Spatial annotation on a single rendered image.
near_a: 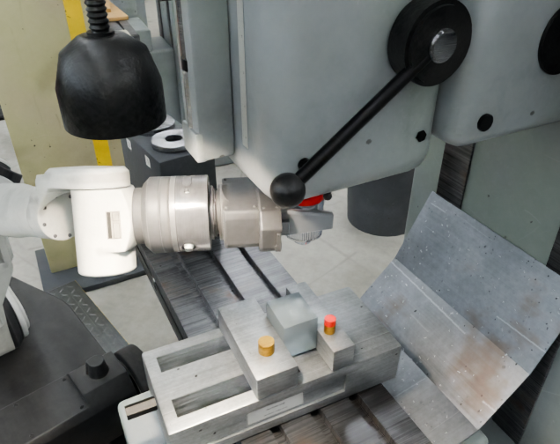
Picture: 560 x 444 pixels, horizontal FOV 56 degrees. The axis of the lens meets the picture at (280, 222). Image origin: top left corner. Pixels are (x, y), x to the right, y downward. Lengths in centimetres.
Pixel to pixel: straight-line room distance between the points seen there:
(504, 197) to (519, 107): 32
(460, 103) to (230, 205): 26
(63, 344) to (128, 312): 93
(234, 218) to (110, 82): 26
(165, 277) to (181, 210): 47
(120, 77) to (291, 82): 14
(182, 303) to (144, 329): 133
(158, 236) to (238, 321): 23
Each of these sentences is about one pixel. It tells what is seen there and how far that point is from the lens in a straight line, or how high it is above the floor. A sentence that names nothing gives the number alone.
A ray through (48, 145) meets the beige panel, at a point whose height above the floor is 65.
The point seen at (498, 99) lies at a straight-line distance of 56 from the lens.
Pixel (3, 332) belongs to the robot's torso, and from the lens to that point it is 136.
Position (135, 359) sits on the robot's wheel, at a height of 60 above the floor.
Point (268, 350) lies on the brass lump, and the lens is 71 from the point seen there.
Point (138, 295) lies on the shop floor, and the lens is 246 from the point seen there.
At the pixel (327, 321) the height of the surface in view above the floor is 106.
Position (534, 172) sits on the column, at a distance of 85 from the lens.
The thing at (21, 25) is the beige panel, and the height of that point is 112.
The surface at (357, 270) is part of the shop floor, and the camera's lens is 255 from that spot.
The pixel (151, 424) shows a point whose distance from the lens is 91.
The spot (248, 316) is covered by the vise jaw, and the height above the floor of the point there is 104.
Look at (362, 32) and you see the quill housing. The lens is 45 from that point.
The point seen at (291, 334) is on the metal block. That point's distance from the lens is 74.
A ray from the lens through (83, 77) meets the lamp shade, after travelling 37.
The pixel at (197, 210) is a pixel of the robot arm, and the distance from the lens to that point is 58.
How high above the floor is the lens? 157
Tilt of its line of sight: 33 degrees down
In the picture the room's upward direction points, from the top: straight up
